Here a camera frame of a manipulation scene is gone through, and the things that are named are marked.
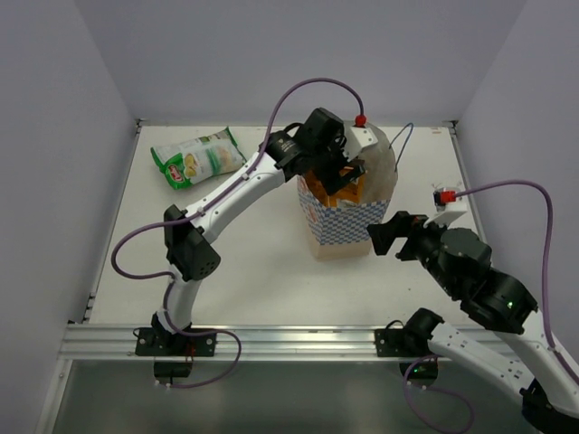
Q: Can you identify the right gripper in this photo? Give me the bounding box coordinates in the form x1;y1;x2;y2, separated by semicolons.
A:
366;210;460;297

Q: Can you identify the blue checkered paper bag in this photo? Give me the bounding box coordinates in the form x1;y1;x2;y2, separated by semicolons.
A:
297;123;398;260

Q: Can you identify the green cassava chips bag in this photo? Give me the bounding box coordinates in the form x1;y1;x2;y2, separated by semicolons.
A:
150;127;246;190

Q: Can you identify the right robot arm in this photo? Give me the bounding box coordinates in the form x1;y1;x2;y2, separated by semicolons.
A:
367;212;578;433

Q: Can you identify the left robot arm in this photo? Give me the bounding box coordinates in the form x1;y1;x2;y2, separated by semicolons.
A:
151;108;376;355

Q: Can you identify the orange chips bag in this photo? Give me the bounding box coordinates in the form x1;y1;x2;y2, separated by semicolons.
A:
305;171;365;208

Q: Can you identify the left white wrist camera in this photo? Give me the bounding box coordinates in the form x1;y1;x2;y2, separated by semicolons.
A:
343;120;379;161

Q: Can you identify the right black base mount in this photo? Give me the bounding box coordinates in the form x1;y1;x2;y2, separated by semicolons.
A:
374;320;439;385

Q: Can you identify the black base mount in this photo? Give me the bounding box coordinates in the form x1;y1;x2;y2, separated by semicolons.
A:
133;327;216;383
374;320;439;385

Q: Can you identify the aluminium table edge frame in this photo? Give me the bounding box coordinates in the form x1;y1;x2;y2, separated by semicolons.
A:
35;121;470;433

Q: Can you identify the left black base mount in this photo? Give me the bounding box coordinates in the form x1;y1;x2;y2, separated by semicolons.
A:
133;327;216;383

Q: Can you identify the aluminium front rail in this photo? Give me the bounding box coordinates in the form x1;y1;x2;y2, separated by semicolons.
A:
58;324;413;363

